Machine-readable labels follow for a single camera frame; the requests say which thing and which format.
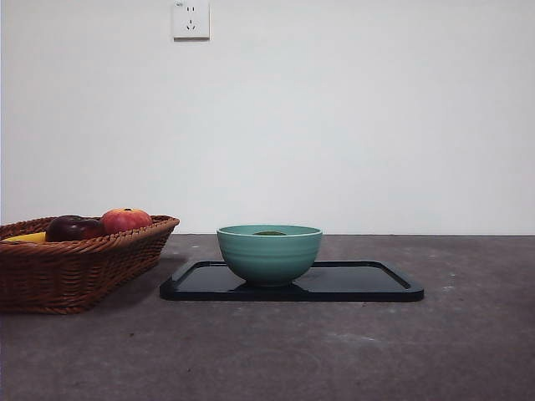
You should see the teal bowl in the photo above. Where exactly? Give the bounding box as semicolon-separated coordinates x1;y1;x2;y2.
216;224;324;288

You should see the dark rectangular tray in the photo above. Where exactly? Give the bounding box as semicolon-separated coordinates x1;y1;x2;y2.
159;260;425;302

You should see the red yellow apple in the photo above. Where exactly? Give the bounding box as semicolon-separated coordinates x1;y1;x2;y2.
99;207;154;236

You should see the dark red apple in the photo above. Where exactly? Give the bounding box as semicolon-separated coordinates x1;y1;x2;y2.
44;215;105;242

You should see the brown wicker basket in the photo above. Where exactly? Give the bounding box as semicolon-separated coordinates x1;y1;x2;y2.
0;215;181;315

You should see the yellow banana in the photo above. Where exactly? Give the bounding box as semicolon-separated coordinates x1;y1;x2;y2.
2;231;47;244

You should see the white wall socket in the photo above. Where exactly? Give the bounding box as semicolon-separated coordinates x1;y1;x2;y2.
173;0;211;42

